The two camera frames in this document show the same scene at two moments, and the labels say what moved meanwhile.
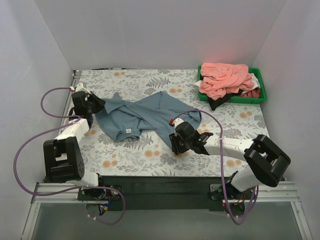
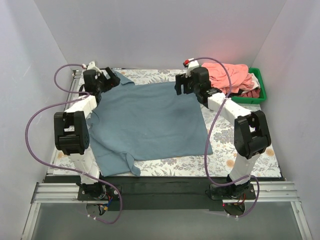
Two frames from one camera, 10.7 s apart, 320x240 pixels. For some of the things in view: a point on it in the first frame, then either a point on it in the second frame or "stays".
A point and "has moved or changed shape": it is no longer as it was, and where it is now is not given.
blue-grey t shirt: (127, 118) has moved or changed shape
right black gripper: (175, 144) → (182, 83)
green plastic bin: (262, 96) stays
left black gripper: (91, 102) → (110, 78)
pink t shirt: (219, 78) stays
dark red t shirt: (254, 93) stays
